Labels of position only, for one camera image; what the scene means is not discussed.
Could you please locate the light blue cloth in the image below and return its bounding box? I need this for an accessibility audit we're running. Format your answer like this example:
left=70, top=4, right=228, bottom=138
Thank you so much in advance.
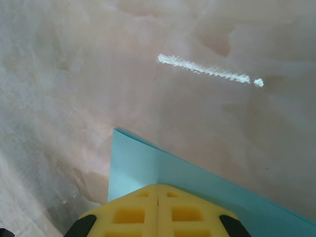
left=107, top=127, right=316, bottom=237

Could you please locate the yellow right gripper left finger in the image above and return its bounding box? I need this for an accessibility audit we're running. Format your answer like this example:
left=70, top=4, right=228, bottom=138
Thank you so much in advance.
left=63, top=184, right=158, bottom=237

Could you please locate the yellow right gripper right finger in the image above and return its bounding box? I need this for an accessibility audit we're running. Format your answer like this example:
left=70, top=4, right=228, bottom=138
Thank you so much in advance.
left=157, top=184, right=250, bottom=237

